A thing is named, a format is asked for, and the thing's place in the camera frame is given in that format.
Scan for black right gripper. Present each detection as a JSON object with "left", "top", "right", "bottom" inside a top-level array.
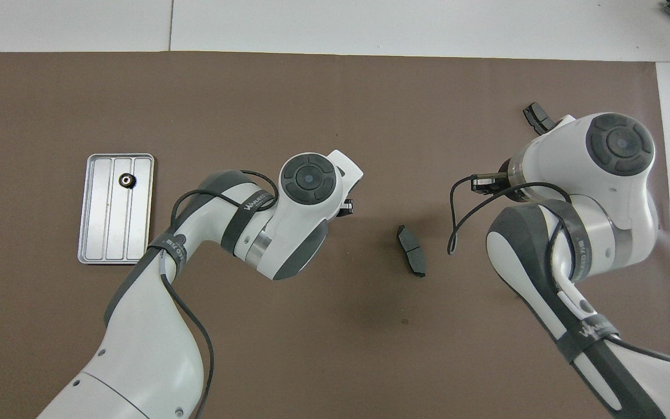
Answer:
[{"left": 471, "top": 173, "right": 510, "bottom": 194}]

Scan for silver metal tray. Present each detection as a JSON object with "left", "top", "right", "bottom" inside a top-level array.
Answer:
[{"left": 77, "top": 153, "right": 155, "bottom": 265}]

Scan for long dark grey brake pad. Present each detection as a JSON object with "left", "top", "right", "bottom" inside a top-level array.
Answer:
[{"left": 396, "top": 225, "right": 427, "bottom": 279}]

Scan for short dark grey brake pad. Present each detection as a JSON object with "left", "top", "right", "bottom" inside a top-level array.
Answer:
[{"left": 523, "top": 102, "right": 557, "bottom": 136}]

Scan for brown table mat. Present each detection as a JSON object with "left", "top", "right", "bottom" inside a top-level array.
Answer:
[{"left": 0, "top": 51, "right": 670, "bottom": 419}]

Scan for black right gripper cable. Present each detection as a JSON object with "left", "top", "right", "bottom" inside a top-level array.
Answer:
[{"left": 447, "top": 175, "right": 574, "bottom": 255}]

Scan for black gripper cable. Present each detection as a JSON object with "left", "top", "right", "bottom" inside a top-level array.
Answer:
[
  {"left": 447, "top": 175, "right": 574, "bottom": 255},
  {"left": 159, "top": 169, "right": 280, "bottom": 419}
]

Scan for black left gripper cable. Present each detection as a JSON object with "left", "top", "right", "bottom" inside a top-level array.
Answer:
[{"left": 159, "top": 169, "right": 280, "bottom": 419}]

